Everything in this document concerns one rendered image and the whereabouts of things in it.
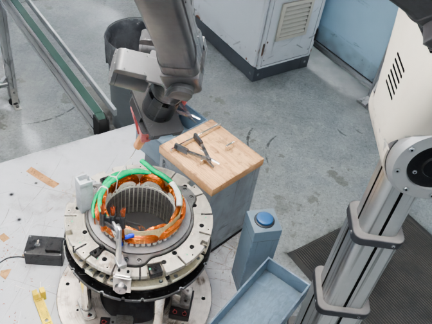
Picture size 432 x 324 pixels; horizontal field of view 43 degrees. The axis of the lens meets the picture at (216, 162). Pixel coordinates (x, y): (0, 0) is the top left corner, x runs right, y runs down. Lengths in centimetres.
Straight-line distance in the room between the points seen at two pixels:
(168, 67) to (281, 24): 272
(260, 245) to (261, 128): 196
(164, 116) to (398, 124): 38
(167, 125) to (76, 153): 89
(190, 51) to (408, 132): 39
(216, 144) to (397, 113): 63
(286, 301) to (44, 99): 240
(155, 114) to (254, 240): 51
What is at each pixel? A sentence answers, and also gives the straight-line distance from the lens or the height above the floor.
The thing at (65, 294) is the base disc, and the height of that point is 80.
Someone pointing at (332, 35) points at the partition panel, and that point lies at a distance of 383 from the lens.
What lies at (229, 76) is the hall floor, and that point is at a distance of 362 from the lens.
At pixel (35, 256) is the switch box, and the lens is 150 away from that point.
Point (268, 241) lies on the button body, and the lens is 133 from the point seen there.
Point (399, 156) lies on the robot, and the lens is 94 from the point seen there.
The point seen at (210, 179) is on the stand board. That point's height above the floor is 107.
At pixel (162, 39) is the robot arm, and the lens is 70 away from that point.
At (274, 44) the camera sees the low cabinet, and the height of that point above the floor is 26.
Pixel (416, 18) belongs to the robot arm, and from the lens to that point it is 60.
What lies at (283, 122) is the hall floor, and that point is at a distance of 333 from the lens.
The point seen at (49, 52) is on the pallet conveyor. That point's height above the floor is 76.
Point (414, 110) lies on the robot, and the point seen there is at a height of 154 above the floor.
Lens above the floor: 200
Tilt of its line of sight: 43 degrees down
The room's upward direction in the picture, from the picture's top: 10 degrees clockwise
